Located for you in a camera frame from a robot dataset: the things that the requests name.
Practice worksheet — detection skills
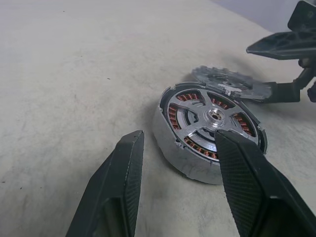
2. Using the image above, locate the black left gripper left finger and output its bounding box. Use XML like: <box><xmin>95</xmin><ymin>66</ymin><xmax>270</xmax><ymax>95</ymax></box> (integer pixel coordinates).
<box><xmin>65</xmin><ymin>130</ymin><xmax>145</xmax><ymax>237</ymax></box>

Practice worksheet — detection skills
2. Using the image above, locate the round silver motor housing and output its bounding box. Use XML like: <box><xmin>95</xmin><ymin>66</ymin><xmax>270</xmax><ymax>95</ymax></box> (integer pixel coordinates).
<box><xmin>152</xmin><ymin>81</ymin><xmax>269</xmax><ymax>186</ymax></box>

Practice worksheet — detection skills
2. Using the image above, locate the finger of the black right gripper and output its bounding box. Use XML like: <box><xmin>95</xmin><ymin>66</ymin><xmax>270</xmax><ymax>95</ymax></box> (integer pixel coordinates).
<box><xmin>267</xmin><ymin>66</ymin><xmax>316</xmax><ymax>104</ymax></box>
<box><xmin>246</xmin><ymin>29</ymin><xmax>316</xmax><ymax>61</ymax></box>

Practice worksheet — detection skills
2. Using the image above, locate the grey toothed motor lid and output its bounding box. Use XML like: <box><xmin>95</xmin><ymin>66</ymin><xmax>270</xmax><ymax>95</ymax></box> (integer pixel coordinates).
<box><xmin>191</xmin><ymin>65</ymin><xmax>274</xmax><ymax>101</ymax></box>

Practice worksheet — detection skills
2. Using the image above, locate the silver spoked rotor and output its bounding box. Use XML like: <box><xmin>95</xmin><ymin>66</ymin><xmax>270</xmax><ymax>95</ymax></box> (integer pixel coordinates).
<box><xmin>165</xmin><ymin>87</ymin><xmax>260</xmax><ymax>163</ymax></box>

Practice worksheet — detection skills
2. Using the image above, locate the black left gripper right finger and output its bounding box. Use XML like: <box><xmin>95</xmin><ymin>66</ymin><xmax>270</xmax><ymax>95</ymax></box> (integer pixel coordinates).
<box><xmin>213</xmin><ymin>129</ymin><xmax>316</xmax><ymax>237</ymax></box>

